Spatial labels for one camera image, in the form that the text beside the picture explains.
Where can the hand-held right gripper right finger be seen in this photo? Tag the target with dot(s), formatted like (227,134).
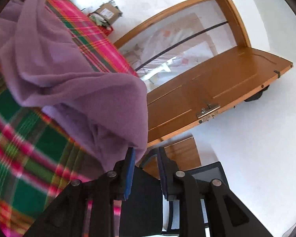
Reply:
(162,175)

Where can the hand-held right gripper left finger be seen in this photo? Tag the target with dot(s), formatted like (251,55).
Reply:
(129,175)

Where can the purple fleece pants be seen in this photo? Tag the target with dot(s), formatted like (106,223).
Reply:
(69,79)

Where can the wooden board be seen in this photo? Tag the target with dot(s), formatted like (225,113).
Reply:
(182,153)

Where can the black mesh office chair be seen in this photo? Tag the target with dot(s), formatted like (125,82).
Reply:
(143,202)

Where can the pink green plaid blanket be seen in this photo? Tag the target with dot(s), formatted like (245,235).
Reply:
(27,153)

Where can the wooden door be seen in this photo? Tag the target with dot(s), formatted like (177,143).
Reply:
(212,79)

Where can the printed mesh door curtain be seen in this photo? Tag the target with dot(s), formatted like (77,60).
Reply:
(177,47)

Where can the red basket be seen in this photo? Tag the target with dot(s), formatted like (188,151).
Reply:
(103,26)

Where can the cardboard box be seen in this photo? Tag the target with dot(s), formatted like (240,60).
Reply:
(107,11)

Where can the wooden door frame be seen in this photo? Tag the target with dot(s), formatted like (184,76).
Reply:
(177,6)

